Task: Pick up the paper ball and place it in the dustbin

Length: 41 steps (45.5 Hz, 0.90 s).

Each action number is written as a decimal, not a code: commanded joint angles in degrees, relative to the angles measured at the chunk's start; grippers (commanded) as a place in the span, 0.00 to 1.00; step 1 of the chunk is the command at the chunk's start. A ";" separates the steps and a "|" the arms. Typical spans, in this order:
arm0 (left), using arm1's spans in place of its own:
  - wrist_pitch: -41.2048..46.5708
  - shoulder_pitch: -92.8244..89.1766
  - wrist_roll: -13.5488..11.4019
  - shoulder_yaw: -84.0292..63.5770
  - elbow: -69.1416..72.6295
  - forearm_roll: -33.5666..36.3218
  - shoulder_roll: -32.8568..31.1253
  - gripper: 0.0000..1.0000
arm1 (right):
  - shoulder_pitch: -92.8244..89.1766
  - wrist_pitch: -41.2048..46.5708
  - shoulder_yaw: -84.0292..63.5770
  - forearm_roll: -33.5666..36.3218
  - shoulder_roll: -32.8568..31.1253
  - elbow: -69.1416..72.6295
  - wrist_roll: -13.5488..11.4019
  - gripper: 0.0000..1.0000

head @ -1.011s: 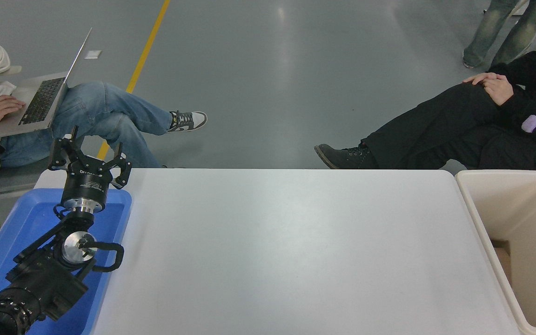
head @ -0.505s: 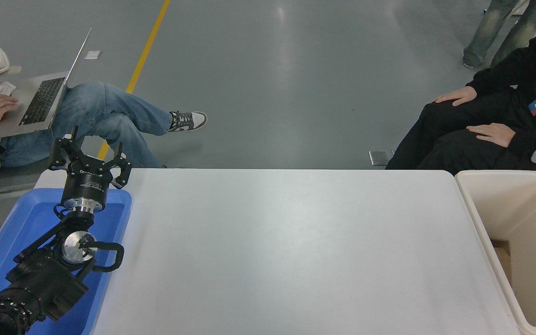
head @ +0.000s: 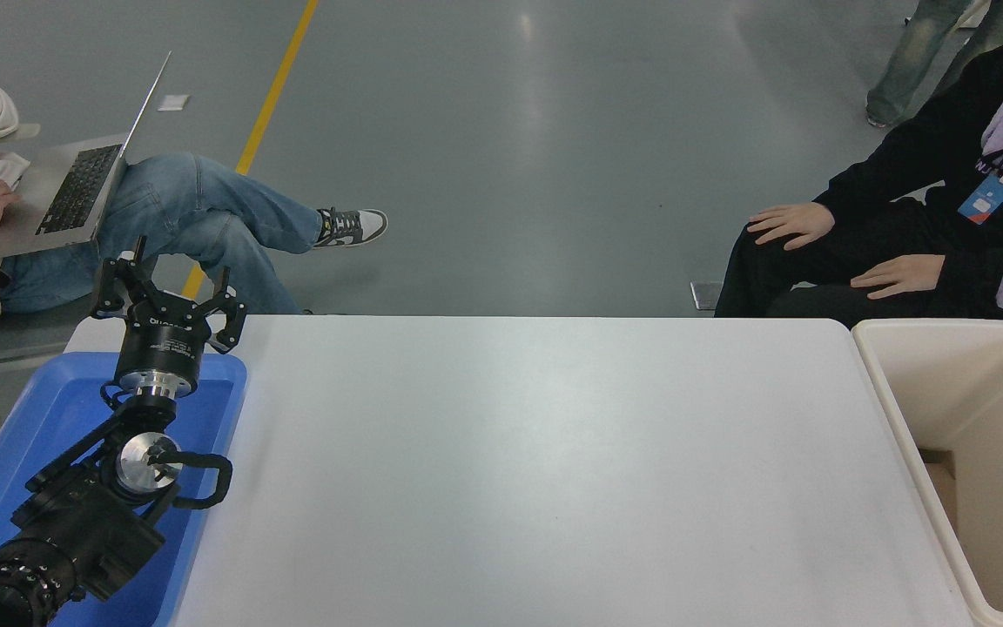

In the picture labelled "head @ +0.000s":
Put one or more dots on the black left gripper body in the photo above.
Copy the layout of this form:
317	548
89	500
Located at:
162	348

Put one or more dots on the person's left hand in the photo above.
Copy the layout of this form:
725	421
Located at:
902	277

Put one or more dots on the silver laptop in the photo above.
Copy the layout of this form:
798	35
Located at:
75	192

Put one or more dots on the person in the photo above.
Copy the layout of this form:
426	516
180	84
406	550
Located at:
902	174
188	200
906	70

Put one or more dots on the large pale plastic bin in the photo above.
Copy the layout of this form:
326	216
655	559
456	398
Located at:
945	383

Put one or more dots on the grey chair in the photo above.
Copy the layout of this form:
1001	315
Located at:
23	335

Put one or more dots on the blue plastic tray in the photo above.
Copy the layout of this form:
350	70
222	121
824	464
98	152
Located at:
49	409

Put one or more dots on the small white paper scrap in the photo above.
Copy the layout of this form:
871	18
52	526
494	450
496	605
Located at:
172	102

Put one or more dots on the blue id badge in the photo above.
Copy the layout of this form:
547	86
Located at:
985	202

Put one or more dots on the grey floor plate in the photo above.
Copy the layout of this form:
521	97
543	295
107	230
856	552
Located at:
706	296

